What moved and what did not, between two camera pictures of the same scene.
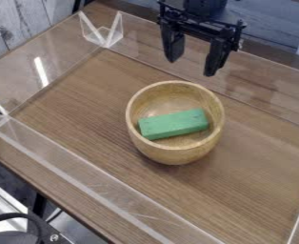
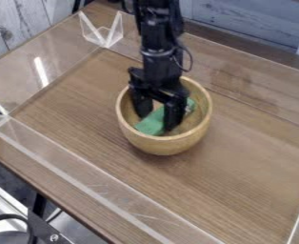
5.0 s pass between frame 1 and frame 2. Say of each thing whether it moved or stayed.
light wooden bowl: moved
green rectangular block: moved
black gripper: moved
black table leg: stayed
